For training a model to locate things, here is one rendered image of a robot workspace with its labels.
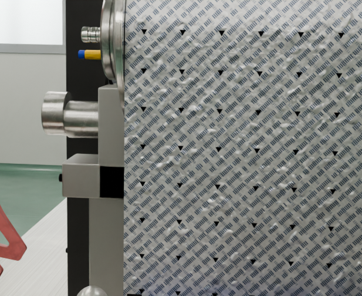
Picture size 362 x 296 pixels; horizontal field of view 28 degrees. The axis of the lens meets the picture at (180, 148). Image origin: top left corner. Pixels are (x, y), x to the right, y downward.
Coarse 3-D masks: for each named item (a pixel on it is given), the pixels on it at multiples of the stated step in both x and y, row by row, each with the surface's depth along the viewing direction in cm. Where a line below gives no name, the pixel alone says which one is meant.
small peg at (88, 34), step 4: (84, 28) 64; (88, 28) 64; (92, 28) 64; (96, 28) 64; (84, 32) 64; (88, 32) 64; (92, 32) 64; (96, 32) 64; (84, 36) 64; (88, 36) 64; (92, 36) 64; (96, 36) 64; (84, 40) 64; (88, 40) 64; (92, 40) 64; (96, 40) 64
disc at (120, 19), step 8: (120, 0) 55; (120, 8) 55; (120, 16) 55; (120, 24) 55; (120, 32) 55; (120, 40) 55; (120, 48) 55; (120, 56) 55; (120, 64) 56; (120, 72) 56; (120, 80) 56; (120, 88) 57; (120, 96) 57
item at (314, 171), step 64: (128, 128) 57; (192, 128) 57; (256, 128) 56; (320, 128) 55; (128, 192) 58; (192, 192) 57; (256, 192) 57; (320, 192) 56; (128, 256) 59; (192, 256) 58; (256, 256) 58; (320, 256) 57
